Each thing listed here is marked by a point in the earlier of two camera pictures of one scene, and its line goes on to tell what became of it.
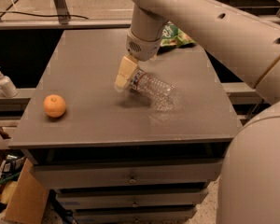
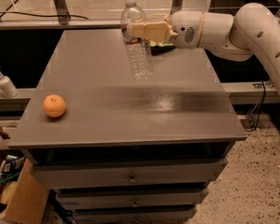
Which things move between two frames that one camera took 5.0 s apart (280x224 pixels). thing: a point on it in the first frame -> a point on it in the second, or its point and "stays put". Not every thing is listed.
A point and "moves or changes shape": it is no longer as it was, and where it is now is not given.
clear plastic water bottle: (161, 93) moves or changes shape
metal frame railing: (66, 22) stays put
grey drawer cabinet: (119, 157) stays put
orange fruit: (54, 105) stays put
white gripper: (142, 48) -> (185, 29)
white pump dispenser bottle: (5, 83) stays put
